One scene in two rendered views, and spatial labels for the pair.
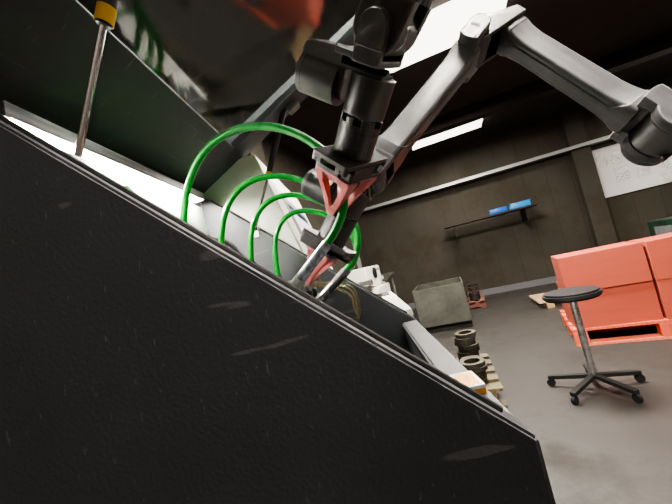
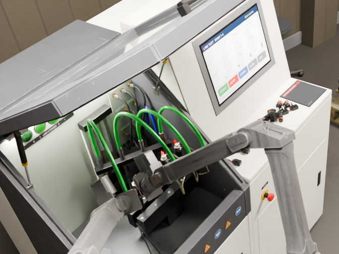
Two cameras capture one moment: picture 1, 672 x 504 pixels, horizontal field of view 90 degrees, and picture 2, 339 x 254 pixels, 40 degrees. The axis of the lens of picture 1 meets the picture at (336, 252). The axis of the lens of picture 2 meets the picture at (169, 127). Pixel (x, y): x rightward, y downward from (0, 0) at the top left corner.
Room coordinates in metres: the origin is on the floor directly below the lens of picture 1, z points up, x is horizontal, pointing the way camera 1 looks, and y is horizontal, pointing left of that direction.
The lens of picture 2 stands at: (-0.10, -0.89, 2.35)
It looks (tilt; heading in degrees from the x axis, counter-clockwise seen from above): 39 degrees down; 45
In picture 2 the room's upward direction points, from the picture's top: 11 degrees counter-clockwise
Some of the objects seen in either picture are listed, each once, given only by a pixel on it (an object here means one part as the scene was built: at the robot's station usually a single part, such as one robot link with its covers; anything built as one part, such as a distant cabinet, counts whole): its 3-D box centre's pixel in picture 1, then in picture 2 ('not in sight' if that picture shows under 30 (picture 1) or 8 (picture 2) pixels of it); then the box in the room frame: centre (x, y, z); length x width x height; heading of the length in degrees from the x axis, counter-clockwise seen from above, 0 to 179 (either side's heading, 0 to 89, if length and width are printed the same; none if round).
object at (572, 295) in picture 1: (582, 338); not in sight; (2.29, -1.48, 0.33); 0.55 x 0.53 x 0.66; 63
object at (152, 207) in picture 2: not in sight; (166, 201); (0.78, 0.10, 0.91); 0.34 x 0.10 x 0.15; 176
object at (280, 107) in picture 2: not in sight; (276, 113); (1.39, -0.09, 1.01); 0.23 x 0.11 x 0.06; 176
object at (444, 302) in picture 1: (442, 304); not in sight; (5.13, -1.40, 0.32); 0.94 x 0.75 x 0.63; 165
